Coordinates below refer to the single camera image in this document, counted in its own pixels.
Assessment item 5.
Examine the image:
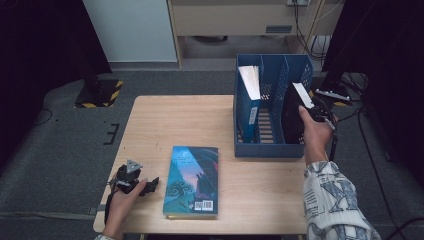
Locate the blue plastic file rack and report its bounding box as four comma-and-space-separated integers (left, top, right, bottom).
233, 53, 314, 159

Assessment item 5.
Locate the black yellow striped stand base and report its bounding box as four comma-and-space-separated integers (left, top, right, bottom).
307, 74, 353, 108
73, 73, 124, 109

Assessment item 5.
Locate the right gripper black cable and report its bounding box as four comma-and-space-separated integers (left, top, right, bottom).
327, 120, 339, 163

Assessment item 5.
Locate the person's left hand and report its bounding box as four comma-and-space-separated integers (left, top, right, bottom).
103, 178, 149, 228

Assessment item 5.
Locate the white panel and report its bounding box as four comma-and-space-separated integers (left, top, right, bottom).
81, 0, 178, 63

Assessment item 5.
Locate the person's right hand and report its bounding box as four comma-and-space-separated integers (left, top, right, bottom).
298, 105, 340, 165

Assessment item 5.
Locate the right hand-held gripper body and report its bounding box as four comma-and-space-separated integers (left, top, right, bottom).
309, 88, 352, 124

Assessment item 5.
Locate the bundle of hanging cables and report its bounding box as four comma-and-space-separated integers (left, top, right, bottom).
292, 0, 332, 63

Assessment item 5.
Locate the grey tape strip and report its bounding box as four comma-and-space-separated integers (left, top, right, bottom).
88, 204, 110, 215

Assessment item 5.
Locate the thin black floor cable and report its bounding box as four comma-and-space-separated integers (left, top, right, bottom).
26, 107, 54, 130

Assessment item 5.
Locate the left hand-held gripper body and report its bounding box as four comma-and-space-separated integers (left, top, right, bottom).
108, 159, 144, 195

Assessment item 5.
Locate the thick black floor cable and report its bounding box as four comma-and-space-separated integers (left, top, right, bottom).
384, 217, 424, 240

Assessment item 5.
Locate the long black floor cable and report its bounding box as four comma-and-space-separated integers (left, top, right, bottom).
357, 108, 401, 233

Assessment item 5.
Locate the grey cabinet label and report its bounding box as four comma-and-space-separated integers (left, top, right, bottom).
265, 24, 294, 35

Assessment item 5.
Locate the dark curtain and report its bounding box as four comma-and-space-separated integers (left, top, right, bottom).
321, 0, 424, 189
0, 0, 113, 164

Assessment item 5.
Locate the black book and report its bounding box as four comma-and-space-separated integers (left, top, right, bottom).
281, 82, 316, 145

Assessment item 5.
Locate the short black floor cable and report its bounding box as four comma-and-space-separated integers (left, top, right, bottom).
337, 108, 363, 124

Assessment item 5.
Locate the teal illustrated book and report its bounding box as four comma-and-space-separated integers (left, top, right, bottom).
162, 145, 220, 218

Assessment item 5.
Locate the light blue book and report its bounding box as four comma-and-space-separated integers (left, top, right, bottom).
237, 65, 262, 144

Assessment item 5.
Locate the beige wooden cabinet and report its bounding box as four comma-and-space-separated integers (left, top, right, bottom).
166, 0, 345, 70

